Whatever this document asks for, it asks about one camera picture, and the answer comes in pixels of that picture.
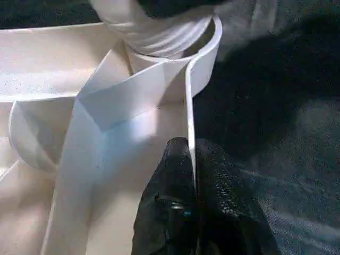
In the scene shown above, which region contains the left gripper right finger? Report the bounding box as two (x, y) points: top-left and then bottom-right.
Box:
(195, 139), (282, 255)

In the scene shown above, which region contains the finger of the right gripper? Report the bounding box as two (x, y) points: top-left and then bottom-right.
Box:
(138, 0), (226, 18)

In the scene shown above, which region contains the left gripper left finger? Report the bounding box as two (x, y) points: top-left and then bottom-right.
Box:
(131, 137), (200, 255)

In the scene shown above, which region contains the white plastic table leg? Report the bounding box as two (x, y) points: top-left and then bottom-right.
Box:
(89, 0), (216, 58)

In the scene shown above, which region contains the white plastic table top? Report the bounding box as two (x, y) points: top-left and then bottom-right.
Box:
(0, 14), (223, 255)

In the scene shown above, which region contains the black work mat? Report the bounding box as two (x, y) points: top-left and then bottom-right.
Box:
(0, 0), (340, 255)

